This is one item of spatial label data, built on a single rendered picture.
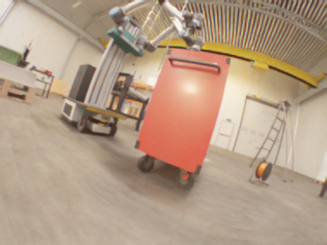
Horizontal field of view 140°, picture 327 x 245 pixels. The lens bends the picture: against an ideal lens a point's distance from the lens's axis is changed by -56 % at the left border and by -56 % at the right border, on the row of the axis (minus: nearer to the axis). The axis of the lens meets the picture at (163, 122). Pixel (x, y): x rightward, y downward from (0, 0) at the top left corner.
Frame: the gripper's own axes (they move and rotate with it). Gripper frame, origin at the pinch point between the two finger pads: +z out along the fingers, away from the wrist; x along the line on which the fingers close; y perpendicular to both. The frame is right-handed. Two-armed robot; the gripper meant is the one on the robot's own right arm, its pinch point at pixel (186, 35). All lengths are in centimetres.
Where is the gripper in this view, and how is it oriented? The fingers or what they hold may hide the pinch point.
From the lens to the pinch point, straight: 134.8
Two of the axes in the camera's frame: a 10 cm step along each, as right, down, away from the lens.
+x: -3.0, -1.1, -9.5
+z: -4.9, 8.7, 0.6
